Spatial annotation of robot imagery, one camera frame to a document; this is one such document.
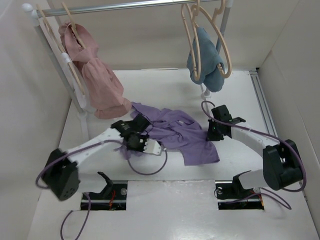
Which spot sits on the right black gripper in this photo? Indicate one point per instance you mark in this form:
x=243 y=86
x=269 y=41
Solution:
x=211 y=137

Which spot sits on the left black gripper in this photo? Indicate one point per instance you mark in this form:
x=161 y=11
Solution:
x=144 y=138

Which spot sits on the purple t shirt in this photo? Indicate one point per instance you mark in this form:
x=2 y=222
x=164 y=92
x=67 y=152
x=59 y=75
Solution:
x=178 y=131

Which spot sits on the wooden hanger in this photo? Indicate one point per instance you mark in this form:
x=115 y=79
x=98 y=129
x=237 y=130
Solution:
x=73 y=26
x=194 y=46
x=64 y=55
x=218 y=22

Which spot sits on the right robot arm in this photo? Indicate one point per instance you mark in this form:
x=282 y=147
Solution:
x=282 y=167

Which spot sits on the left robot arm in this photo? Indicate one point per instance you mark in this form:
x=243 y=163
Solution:
x=61 y=172

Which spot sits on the wooden hanger under pink dress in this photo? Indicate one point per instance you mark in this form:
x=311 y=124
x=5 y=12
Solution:
x=73 y=26

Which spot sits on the wooden hanger under blue garment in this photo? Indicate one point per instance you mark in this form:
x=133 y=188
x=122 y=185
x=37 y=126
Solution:
x=218 y=22

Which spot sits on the pink dress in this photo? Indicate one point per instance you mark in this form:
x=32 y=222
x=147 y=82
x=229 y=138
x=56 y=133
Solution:
x=105 y=90

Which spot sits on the blue garment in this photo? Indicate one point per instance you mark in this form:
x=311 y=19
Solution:
x=209 y=58

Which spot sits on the metal clothes rack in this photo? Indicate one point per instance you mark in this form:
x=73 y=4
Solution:
x=37 y=21

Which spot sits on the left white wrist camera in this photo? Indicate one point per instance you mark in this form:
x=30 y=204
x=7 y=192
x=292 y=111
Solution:
x=152 y=147

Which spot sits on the aluminium rail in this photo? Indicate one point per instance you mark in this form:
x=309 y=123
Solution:
x=262 y=102

